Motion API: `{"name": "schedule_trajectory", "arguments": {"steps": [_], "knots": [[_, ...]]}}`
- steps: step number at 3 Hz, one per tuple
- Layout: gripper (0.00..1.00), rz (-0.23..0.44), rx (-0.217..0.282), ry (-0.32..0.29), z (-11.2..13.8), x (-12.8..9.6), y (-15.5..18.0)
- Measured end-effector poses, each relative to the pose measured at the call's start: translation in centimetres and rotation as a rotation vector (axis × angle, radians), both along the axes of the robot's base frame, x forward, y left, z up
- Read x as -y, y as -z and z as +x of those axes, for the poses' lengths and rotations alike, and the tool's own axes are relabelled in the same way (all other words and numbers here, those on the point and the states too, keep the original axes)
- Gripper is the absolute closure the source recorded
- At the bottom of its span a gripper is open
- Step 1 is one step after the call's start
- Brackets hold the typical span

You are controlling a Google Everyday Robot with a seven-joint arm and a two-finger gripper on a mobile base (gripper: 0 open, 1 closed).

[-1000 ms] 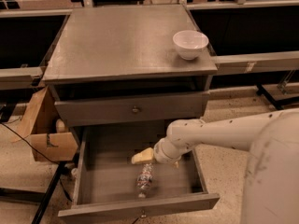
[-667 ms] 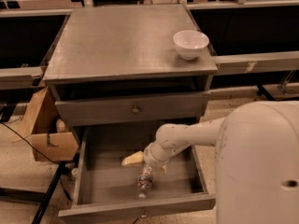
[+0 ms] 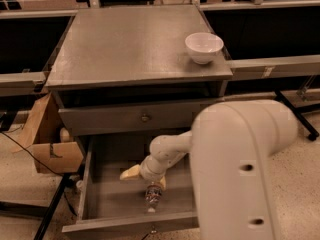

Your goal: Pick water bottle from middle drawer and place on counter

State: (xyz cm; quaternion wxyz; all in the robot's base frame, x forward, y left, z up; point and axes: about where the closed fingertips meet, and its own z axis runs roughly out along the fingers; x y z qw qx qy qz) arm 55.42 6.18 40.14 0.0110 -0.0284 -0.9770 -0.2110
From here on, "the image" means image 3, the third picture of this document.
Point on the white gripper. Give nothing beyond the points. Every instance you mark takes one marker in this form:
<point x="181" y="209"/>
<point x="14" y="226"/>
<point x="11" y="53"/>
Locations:
<point x="149" y="173"/>

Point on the clear plastic water bottle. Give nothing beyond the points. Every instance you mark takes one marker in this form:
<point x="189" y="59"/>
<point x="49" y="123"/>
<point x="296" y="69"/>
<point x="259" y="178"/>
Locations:
<point x="153" y="196"/>

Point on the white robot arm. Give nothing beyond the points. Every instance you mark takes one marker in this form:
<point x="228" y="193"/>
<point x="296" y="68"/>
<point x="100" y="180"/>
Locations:
<point x="228" y="146"/>

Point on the grey open middle drawer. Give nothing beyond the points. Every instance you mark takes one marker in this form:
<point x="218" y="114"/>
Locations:
<point x="111" y="208"/>

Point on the grey top drawer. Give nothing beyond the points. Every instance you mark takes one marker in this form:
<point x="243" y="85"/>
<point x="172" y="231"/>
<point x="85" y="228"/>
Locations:
<point x="127" y="117"/>

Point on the grey wooden drawer cabinet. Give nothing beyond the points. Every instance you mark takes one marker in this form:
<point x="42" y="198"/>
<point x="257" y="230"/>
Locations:
<point x="129" y="55"/>

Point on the round brass top knob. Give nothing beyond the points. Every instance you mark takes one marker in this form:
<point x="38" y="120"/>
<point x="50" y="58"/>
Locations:
<point x="145" y="118"/>

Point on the black metal stand leg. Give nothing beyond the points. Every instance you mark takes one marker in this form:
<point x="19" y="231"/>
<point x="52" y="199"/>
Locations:
<point x="52" y="208"/>

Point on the brown cardboard box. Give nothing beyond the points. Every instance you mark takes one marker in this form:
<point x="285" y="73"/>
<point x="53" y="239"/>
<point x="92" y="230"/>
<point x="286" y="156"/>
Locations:
<point x="54" y="149"/>

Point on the white ceramic bowl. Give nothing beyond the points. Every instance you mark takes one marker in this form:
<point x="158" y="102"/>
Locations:
<point x="203" y="47"/>

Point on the black chair base leg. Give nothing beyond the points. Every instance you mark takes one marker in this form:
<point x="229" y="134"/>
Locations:
<point x="298" y="112"/>

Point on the right grey metal rail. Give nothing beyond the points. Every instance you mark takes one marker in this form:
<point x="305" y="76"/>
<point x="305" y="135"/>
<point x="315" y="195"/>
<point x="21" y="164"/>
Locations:
<point x="276" y="67"/>

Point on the grey metal rail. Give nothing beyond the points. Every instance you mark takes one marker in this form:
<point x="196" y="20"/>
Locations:
<point x="17" y="84"/>
<point x="276" y="67"/>

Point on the left grey metal rail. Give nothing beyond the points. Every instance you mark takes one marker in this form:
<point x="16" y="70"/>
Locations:
<point x="17" y="84"/>

